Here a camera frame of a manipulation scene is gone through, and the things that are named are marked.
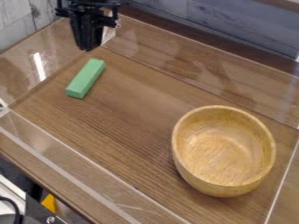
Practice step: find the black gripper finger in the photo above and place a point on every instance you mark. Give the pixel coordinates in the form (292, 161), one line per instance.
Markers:
(79, 22)
(97, 32)

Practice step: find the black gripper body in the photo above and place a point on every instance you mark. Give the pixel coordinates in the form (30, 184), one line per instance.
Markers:
(99, 12)

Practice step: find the green rectangular block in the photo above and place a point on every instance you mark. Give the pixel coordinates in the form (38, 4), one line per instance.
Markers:
(85, 79)

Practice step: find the brown wooden bowl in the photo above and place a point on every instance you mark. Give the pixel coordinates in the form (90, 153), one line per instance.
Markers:
(224, 150)

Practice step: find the clear acrylic tray walls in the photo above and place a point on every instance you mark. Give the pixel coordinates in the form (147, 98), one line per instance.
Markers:
(99, 150)

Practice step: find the yellow warning label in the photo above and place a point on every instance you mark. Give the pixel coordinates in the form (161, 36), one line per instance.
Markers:
(50, 203)

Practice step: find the clear acrylic corner bracket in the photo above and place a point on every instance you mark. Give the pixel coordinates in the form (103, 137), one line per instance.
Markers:
(109, 34)

